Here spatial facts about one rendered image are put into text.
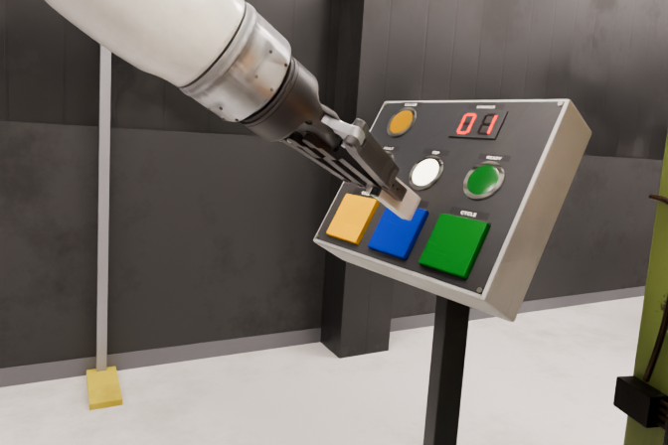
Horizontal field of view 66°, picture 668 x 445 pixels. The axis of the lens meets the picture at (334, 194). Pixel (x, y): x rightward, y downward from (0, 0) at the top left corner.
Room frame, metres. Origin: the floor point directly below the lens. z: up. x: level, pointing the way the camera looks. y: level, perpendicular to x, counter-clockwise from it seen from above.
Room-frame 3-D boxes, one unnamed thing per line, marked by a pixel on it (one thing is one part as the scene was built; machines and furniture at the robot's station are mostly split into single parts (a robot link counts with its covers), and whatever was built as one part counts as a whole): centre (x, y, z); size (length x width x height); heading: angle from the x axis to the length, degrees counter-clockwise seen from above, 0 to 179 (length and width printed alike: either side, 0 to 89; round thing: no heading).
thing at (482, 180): (0.68, -0.19, 1.09); 0.05 x 0.03 x 0.04; 13
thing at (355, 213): (0.80, -0.03, 1.01); 0.07 x 0.05 x 0.07; 38
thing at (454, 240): (0.65, -0.16, 1.01); 0.07 x 0.05 x 0.07; 38
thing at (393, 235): (0.73, -0.10, 1.01); 0.07 x 0.05 x 0.07; 38
